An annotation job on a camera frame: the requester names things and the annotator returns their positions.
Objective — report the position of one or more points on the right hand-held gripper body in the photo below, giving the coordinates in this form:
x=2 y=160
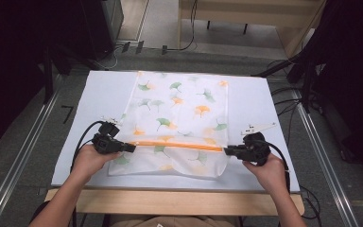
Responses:
x=255 y=148

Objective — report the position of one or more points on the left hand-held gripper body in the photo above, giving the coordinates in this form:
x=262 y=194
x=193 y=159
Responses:
x=107 y=140

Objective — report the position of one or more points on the white mesh leaf-print laundry bag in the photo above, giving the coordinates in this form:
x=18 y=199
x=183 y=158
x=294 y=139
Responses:
x=176 y=113

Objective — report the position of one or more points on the person's left hand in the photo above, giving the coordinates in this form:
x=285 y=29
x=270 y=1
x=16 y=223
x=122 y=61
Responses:
x=89 y=164

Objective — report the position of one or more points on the person's right hand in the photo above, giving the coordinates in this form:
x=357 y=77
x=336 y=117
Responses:
x=269 y=175

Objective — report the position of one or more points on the white table cover sheet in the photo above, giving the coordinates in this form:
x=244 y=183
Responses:
x=252 y=104

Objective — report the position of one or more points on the wooden table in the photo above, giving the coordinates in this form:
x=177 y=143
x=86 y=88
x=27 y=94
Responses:
x=176 y=201

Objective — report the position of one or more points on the person's beige trousers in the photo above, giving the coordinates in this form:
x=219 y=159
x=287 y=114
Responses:
x=173 y=222

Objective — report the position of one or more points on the black stand leg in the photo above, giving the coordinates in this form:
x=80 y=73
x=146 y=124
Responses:
x=48 y=78

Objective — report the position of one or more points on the black curtain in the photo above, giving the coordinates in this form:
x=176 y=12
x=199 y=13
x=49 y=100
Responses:
x=349 y=78
x=9 y=63

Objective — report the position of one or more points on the dark cabinet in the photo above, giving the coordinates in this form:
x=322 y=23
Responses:
x=113 y=22

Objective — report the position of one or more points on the light wooden bench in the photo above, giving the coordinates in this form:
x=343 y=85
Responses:
x=242 y=12

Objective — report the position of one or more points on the metal floor rail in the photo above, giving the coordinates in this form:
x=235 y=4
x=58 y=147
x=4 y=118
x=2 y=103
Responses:
x=22 y=157
x=324 y=164

